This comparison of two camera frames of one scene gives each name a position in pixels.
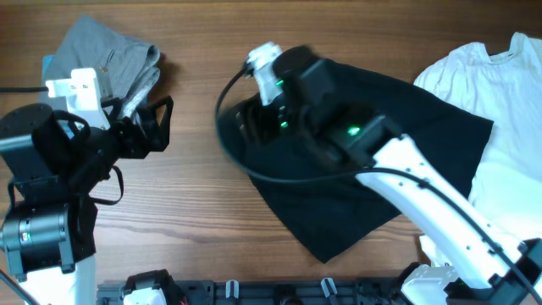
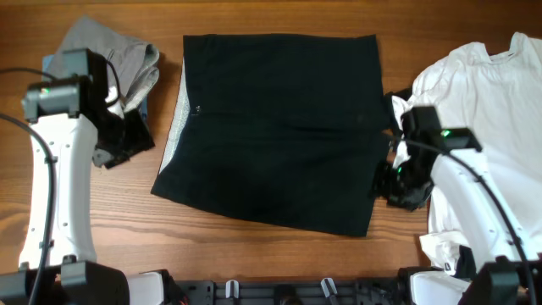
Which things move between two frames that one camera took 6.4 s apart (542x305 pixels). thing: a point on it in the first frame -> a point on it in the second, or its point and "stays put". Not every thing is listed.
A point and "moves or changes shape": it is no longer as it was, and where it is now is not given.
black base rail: x=302 y=291 stays put
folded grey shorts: x=125 y=68 stays put
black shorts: x=324 y=203 moves or changes shape
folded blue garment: x=47 y=60 stays put
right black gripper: x=252 y=117 -> x=381 y=184
